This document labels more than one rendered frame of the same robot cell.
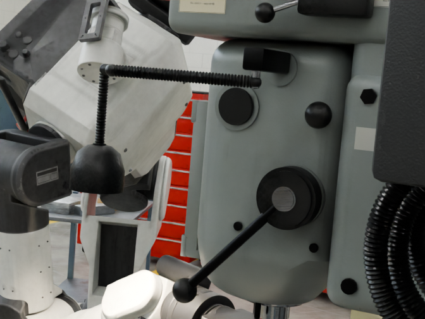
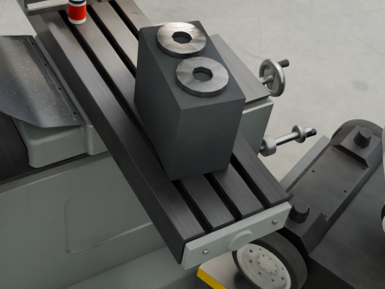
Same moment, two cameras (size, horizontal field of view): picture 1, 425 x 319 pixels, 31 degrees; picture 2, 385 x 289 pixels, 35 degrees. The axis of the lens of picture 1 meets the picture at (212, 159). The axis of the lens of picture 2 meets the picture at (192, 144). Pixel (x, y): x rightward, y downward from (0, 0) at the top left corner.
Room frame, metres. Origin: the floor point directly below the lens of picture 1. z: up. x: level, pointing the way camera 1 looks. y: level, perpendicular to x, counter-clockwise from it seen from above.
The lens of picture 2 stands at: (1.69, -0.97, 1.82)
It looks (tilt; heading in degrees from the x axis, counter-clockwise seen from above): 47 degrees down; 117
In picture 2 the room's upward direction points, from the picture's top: 11 degrees clockwise
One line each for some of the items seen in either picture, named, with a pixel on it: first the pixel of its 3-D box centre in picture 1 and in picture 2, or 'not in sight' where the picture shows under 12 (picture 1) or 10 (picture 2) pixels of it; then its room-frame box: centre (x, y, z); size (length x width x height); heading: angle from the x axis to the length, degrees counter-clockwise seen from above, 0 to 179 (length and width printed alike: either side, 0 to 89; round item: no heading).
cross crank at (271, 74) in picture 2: not in sight; (262, 81); (1.20, 0.36, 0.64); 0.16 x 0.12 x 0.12; 65
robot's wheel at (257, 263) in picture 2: not in sight; (268, 262); (1.51, -0.07, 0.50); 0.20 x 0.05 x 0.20; 177
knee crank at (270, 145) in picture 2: not in sight; (287, 137); (1.34, 0.33, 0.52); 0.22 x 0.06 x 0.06; 65
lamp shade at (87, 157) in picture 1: (98, 166); not in sight; (1.03, 0.15, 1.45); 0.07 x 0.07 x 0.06
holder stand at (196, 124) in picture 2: not in sight; (185, 97); (1.28, -0.23, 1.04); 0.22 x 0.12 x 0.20; 146
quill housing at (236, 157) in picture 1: (287, 171); not in sight; (0.99, -0.10, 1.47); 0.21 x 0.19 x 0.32; 155
